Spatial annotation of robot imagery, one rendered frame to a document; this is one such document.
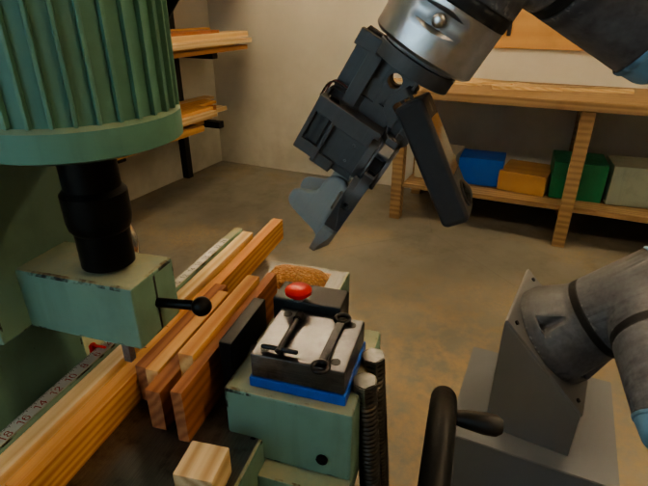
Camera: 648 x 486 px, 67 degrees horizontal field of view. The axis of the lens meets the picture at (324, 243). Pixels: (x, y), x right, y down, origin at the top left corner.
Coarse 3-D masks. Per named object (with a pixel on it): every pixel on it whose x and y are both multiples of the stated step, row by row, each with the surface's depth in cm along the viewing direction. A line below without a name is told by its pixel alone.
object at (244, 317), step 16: (256, 304) 56; (240, 320) 53; (256, 320) 56; (224, 336) 51; (240, 336) 52; (256, 336) 56; (224, 352) 50; (240, 352) 52; (224, 368) 51; (224, 384) 52
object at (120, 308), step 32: (64, 256) 51; (160, 256) 51; (32, 288) 49; (64, 288) 47; (96, 288) 46; (128, 288) 45; (160, 288) 49; (32, 320) 51; (64, 320) 49; (96, 320) 48; (128, 320) 47; (160, 320) 50
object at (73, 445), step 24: (264, 240) 85; (240, 264) 77; (120, 384) 52; (96, 408) 49; (120, 408) 52; (72, 432) 46; (96, 432) 49; (48, 456) 44; (72, 456) 46; (24, 480) 42; (48, 480) 44
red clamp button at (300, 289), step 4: (288, 284) 55; (292, 284) 54; (296, 284) 54; (300, 284) 54; (304, 284) 54; (308, 284) 54; (288, 288) 54; (292, 288) 54; (296, 288) 54; (300, 288) 54; (304, 288) 54; (308, 288) 54; (288, 292) 53; (292, 292) 53; (296, 292) 53; (300, 292) 53; (304, 292) 53; (308, 292) 53; (288, 296) 53; (292, 296) 53; (296, 296) 53; (300, 296) 53; (304, 296) 53; (308, 296) 53
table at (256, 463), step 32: (128, 416) 53; (224, 416) 53; (128, 448) 49; (160, 448) 49; (256, 448) 50; (96, 480) 46; (128, 480) 46; (160, 480) 46; (256, 480) 51; (288, 480) 50; (320, 480) 50; (352, 480) 50
